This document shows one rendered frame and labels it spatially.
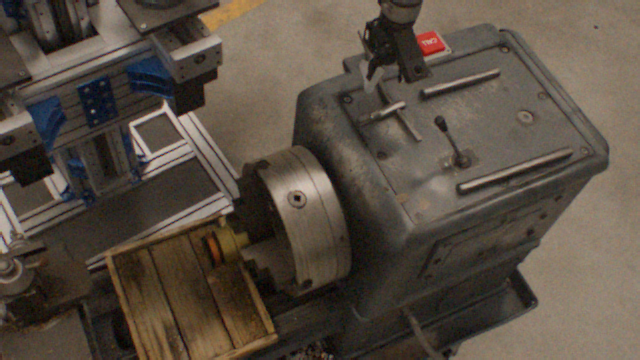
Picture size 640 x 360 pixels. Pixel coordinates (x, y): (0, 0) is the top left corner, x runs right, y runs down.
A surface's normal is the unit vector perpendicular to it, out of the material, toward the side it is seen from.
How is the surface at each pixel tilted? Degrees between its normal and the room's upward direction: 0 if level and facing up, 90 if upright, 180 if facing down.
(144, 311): 0
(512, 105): 0
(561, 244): 0
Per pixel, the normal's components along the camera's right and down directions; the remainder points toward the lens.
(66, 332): 0.10, -0.53
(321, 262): 0.43, 0.47
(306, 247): 0.39, 0.23
